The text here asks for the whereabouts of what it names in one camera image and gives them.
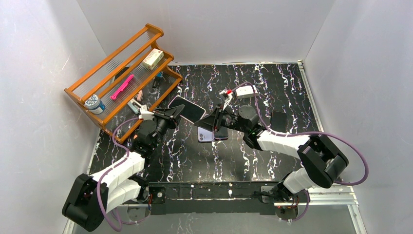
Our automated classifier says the purple phone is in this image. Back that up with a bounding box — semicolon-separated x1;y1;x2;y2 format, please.
213;127;228;140

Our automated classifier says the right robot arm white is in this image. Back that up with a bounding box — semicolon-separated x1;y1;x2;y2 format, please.
195;105;349;199

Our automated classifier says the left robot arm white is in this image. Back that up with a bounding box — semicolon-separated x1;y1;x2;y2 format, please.
62;104;185;232

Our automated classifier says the small black phone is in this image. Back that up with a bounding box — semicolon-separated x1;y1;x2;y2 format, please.
270;111;287;133

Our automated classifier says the white box on table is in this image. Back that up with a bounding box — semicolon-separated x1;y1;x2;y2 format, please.
235;85;257;99

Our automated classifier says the light blue white stapler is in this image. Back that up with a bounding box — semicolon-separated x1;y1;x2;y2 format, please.
128;99;142;115

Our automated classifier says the small black blue item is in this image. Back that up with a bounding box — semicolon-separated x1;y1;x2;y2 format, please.
152;73;163;89

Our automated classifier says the small pink beige item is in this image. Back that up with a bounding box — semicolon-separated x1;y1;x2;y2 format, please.
135;90;143;101

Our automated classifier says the pink plastic tool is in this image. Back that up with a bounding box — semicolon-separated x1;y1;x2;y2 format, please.
110;74;134;100

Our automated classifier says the orange wooden shelf rack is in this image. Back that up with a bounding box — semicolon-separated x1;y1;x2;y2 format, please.
64;23;183;143

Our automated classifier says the cream cardboard box on shelf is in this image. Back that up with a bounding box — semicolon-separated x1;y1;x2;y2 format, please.
142;48;164;70

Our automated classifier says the blue jar with lid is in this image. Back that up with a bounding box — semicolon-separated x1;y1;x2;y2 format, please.
84;94;106;115

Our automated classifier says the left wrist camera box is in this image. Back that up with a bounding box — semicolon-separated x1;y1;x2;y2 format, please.
139;105;154;120

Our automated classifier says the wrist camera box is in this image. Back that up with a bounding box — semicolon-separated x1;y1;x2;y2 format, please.
219;89;233;110
139;105;154;120

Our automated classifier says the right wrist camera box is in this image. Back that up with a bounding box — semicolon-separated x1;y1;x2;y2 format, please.
219;89;233;110

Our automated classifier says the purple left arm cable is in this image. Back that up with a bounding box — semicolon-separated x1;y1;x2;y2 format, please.
96;117;143;232

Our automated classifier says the black base rail with mounts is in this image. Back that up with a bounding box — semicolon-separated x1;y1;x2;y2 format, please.
144;181;310;221

